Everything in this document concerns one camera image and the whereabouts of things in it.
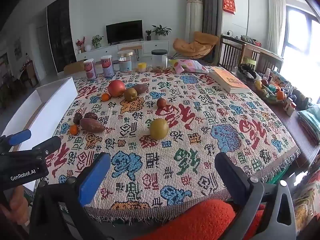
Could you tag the floral patterned cloth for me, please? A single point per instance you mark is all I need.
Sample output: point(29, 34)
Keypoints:
point(307, 195)

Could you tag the window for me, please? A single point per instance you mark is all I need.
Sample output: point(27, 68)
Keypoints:
point(300, 55)

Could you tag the white round lamp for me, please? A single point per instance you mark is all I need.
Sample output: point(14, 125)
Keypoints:
point(88, 48)

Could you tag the printed woven blanket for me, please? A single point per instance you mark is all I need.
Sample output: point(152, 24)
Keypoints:
point(195, 120)

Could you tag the green leafy potted plant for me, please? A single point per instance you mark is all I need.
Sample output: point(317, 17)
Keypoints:
point(97, 41)

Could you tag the red flower vase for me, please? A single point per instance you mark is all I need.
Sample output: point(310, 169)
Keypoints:
point(80, 43)

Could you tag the orange lounge chair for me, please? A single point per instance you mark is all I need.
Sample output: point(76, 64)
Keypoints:
point(193, 45)

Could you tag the purple sweet potato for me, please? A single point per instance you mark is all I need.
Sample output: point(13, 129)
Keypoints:
point(92, 125)
point(141, 87)

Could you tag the folded teal towel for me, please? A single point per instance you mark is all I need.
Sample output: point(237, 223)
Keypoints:
point(310, 120)

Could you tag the black television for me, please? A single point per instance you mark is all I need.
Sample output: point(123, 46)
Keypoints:
point(124, 31)

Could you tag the clear jar gold lid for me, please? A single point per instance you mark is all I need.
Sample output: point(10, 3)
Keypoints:
point(125, 62)

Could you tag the red apple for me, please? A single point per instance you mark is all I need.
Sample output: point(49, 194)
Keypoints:
point(116, 88)

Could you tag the framed wall painting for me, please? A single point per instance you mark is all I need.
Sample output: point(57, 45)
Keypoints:
point(17, 48)

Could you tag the white cardboard box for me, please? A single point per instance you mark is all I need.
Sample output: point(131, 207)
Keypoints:
point(50, 110)

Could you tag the clear jar black lid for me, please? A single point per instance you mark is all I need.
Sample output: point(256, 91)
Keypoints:
point(159, 58)

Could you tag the wooden slatted bench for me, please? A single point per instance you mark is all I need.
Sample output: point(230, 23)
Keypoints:
point(230, 51)

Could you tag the person's red fuzzy clothing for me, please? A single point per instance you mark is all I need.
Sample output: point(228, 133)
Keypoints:
point(200, 222)

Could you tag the orange cover book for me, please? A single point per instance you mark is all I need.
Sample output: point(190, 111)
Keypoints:
point(231, 80)

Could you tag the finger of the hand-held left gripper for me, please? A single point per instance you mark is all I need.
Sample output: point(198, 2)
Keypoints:
point(20, 137)
point(48, 143)

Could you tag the pink purple can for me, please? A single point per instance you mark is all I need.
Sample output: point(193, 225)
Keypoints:
point(90, 69)
point(107, 67)

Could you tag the small orange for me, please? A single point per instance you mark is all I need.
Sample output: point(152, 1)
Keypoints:
point(73, 129)
point(105, 96)

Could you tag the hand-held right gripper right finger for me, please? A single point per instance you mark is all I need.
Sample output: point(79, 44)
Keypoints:
point(226, 173)

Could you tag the small dark potted plant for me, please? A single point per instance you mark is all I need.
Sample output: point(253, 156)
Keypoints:
point(148, 34)

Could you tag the large green potted plant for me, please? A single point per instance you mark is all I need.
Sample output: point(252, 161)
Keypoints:
point(161, 30)

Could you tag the wooden stool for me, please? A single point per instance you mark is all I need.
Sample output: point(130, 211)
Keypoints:
point(130, 48)

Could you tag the white sheer curtain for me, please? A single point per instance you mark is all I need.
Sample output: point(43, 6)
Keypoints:
point(275, 22)

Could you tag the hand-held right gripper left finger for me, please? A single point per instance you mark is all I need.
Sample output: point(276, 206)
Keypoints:
point(95, 177)

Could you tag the pink snack bag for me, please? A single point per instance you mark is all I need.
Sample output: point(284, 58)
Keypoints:
point(187, 66)

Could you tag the brown cardboard box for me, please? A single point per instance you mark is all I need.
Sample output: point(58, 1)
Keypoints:
point(73, 67)

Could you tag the small dark red fruit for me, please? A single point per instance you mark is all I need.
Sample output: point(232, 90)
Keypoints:
point(161, 103)

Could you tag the black basket of items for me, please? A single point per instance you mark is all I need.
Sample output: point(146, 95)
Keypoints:
point(246, 73)

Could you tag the dark glass display cabinet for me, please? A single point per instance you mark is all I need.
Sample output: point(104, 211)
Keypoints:
point(58, 30)

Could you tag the small yellow jar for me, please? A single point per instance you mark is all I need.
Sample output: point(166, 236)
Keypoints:
point(142, 67)

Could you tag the person's left hand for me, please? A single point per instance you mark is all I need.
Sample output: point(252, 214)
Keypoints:
point(15, 207)

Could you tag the yellow pear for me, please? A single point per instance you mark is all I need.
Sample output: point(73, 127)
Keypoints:
point(159, 129)

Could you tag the dark wooden side table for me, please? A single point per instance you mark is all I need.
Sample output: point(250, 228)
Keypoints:
point(287, 130)

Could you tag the grey curtain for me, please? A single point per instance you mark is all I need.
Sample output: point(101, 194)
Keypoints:
point(210, 5)

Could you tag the white television cabinet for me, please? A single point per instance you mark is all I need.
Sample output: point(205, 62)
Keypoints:
point(110, 48)

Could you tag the pile of walnuts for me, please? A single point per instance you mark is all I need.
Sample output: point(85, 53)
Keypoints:
point(158, 69)

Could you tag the green-brown pear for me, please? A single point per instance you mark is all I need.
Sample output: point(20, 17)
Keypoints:
point(130, 94)

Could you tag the wooden dining table set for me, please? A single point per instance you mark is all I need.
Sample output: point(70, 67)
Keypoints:
point(26, 72)

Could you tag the covered standing air conditioner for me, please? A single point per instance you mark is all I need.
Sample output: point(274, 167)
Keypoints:
point(194, 12)

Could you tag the red wall hanging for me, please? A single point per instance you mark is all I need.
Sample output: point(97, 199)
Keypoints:
point(229, 4)

